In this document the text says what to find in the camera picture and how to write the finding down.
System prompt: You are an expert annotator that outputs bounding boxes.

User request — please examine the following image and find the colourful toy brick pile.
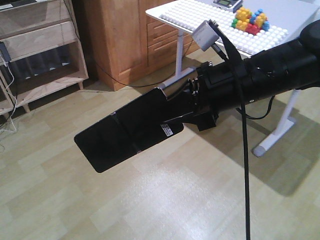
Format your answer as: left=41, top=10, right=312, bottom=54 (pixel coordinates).
left=230, top=7, right=271, bottom=36

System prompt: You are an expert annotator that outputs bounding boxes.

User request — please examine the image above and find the black foldable smartphone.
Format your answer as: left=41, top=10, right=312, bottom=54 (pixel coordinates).
left=74, top=88, right=184, bottom=173

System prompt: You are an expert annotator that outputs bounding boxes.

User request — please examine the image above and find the white laptop cable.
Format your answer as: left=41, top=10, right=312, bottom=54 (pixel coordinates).
left=0, top=58, right=18, bottom=134

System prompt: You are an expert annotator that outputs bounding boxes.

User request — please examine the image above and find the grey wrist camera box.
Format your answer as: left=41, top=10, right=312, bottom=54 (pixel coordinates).
left=192, top=20, right=220, bottom=52

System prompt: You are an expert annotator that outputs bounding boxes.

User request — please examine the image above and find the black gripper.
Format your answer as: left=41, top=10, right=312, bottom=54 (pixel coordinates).
left=162, top=61, right=241, bottom=131

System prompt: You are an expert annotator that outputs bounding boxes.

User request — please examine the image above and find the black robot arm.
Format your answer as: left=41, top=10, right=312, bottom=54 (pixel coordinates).
left=163, top=21, right=320, bottom=131

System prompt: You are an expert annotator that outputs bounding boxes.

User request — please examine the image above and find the orange wooden cabinet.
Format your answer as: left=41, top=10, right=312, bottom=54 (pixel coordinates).
left=82, top=0, right=198, bottom=92

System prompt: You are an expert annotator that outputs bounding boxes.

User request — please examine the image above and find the light wooden shelf unit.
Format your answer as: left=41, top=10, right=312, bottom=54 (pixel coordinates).
left=0, top=0, right=88, bottom=115

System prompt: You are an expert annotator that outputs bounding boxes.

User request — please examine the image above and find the digital kitchen scale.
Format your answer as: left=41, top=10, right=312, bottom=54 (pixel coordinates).
left=212, top=0, right=243, bottom=12

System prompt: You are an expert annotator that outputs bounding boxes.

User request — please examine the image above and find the black camera cable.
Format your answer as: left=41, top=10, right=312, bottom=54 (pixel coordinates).
left=211, top=20, right=275, bottom=240

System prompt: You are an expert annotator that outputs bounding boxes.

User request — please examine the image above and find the white height-adjustable desk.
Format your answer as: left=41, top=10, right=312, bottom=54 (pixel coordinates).
left=145, top=0, right=320, bottom=157

